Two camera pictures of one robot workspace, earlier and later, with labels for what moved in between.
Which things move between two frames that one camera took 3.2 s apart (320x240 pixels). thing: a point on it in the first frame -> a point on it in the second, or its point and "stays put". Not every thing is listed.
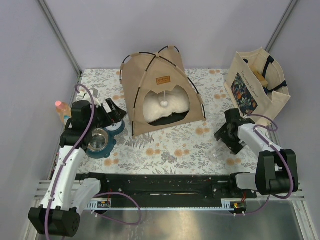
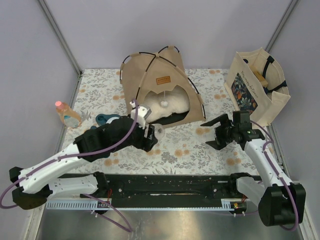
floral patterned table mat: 191,148 stays put
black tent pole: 139,88 stays put
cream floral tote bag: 257,83 stays put
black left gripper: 116,114 -> 146,143
